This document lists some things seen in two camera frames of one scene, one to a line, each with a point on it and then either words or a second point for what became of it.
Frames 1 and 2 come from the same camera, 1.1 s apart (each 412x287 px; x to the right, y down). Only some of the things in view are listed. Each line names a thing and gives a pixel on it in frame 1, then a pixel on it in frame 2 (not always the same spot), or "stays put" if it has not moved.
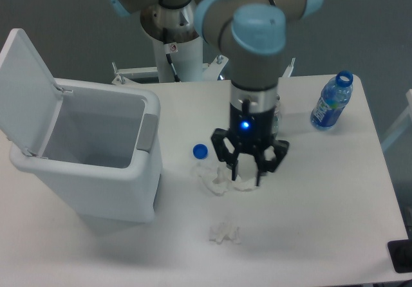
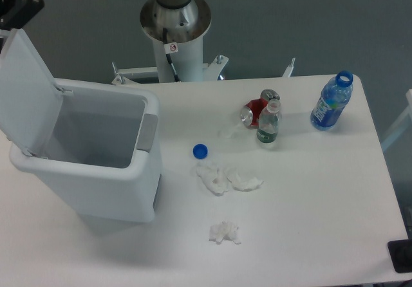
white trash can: [98, 147] stays put
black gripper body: [251, 130] to [18, 4]
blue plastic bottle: [336, 94] stays put
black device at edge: [400, 253] stays put
